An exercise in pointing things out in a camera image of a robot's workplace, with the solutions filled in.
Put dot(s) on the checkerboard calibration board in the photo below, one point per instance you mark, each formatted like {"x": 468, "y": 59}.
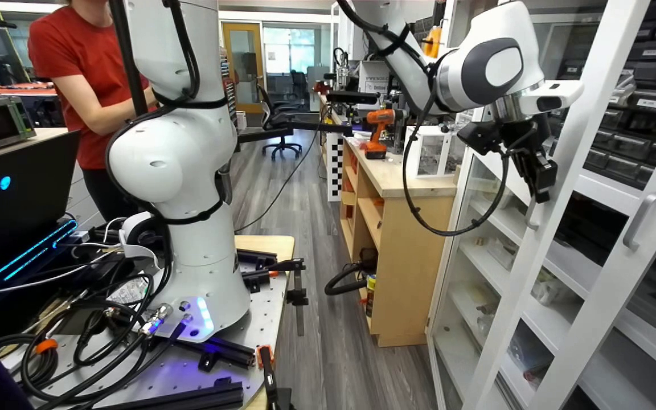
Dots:
{"x": 336, "y": 167}

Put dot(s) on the black metal rod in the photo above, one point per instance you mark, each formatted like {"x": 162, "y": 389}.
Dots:
{"x": 129, "y": 57}

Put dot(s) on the black aluminium extrusion bar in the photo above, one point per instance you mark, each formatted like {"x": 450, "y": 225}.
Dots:
{"x": 183, "y": 397}

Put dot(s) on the person in red shirt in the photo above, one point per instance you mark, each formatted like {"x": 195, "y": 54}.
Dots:
{"x": 79, "y": 54}

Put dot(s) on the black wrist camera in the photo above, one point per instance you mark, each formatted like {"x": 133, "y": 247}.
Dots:
{"x": 479, "y": 138}

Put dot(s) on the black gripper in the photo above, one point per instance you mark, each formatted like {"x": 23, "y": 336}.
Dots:
{"x": 528, "y": 138}

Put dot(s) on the black case with blue edges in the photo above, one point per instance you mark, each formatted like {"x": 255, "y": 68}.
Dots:
{"x": 16, "y": 263}

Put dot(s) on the wooden framed glass door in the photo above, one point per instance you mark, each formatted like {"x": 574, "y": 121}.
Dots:
{"x": 243, "y": 68}

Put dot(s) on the white framed clear box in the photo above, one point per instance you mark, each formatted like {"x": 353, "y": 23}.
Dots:
{"x": 433, "y": 150}

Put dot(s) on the white plastic part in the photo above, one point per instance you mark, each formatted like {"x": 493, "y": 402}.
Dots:
{"x": 138, "y": 230}

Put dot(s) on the black table clamp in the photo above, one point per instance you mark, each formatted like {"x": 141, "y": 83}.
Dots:
{"x": 225, "y": 354}

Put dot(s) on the black pole base clamp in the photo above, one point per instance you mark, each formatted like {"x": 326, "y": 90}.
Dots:
{"x": 266, "y": 270}

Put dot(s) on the black office chair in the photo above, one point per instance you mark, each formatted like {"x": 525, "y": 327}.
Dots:
{"x": 281, "y": 121}

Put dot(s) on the white shelf cabinet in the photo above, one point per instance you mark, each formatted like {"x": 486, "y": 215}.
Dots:
{"x": 609, "y": 194}

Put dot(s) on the beige desk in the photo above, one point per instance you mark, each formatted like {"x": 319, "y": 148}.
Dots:
{"x": 45, "y": 140}

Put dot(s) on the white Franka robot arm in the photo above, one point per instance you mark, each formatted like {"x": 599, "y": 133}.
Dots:
{"x": 176, "y": 161}

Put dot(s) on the white glass cabinet door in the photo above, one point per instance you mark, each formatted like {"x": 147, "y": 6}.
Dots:
{"x": 574, "y": 161}
{"x": 632, "y": 264}

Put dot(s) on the black monitor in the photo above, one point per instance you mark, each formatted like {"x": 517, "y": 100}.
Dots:
{"x": 23, "y": 190}

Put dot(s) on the wooden cabinet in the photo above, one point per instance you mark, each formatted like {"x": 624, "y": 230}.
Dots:
{"x": 408, "y": 257}

